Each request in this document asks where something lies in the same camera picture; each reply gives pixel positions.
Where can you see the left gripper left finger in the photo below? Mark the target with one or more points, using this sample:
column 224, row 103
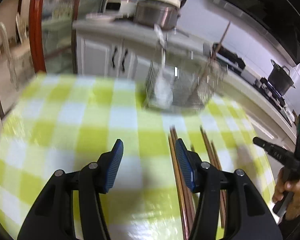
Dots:
column 52, row 214

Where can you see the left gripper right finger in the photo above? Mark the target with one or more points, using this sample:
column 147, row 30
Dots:
column 247, row 215

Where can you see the white kitchen cabinet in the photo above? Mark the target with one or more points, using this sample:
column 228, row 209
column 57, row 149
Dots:
column 119, row 49

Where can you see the black cooking pot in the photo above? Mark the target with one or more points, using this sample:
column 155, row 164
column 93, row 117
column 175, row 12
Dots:
column 280, row 78

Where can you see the gas stove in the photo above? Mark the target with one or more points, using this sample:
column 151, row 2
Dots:
column 270, row 93

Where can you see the green checkered tablecloth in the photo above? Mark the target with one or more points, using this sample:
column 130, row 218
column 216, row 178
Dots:
column 66, row 121

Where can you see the wooden chopstick in rack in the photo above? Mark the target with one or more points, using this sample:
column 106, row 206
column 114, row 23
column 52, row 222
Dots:
column 211, row 58

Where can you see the white ceramic spoon in rack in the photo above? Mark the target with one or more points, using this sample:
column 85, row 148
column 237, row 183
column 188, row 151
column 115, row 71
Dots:
column 163, row 94

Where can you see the white dining chair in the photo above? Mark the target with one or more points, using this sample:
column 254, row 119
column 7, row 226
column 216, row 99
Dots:
column 10, row 60

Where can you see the silver rice cooker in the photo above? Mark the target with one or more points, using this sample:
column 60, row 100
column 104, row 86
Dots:
column 164, row 13

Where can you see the white plate on counter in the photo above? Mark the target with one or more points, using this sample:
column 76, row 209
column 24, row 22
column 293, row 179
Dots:
column 100, row 17

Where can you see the wire utensil rack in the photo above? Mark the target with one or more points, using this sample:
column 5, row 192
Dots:
column 185, row 64

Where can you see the red wooden door frame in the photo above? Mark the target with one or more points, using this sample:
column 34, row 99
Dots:
column 35, row 35

